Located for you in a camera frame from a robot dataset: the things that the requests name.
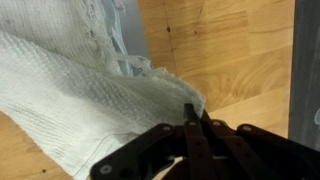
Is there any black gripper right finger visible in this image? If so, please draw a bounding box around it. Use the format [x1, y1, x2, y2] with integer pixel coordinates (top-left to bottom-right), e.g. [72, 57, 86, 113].
[199, 109, 320, 180]

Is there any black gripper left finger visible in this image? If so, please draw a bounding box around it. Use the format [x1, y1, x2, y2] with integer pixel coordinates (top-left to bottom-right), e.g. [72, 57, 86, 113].
[89, 103, 214, 180]

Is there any white woven towel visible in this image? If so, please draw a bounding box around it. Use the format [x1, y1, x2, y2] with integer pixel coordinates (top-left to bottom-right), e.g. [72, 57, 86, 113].
[0, 0, 206, 180]

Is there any grey strip under towel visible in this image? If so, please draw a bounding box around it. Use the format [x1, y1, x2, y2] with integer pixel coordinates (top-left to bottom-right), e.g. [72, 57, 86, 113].
[99, 0, 150, 78]

